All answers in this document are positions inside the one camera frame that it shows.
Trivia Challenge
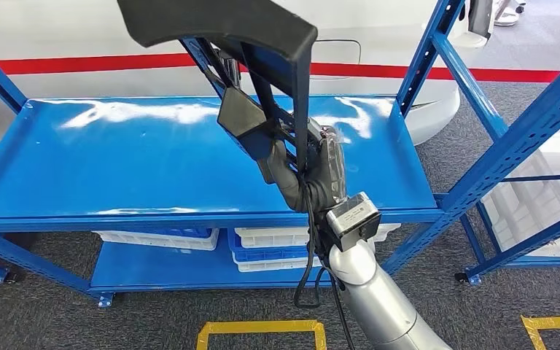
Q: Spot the blue plastic crate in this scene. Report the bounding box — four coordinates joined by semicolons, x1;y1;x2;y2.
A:
156;228;214;239
227;229;310;264

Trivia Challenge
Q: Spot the blue metal shelf rack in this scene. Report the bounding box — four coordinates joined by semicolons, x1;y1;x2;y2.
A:
454;130;560;286
0;0;560;309

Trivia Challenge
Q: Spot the white car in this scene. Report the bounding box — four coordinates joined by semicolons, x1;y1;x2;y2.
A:
0;0;496;151

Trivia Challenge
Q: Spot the yellow floor tape square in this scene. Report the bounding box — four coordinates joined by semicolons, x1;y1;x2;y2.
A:
196;319;328;350

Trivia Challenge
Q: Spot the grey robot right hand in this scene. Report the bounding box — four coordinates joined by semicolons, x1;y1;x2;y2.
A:
258;117;351;214

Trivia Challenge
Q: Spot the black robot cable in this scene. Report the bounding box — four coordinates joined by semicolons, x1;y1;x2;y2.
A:
316;268;358;350
293;174;324;310

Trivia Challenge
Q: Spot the white stand base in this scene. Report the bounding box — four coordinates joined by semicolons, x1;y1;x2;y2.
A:
494;0;527;28

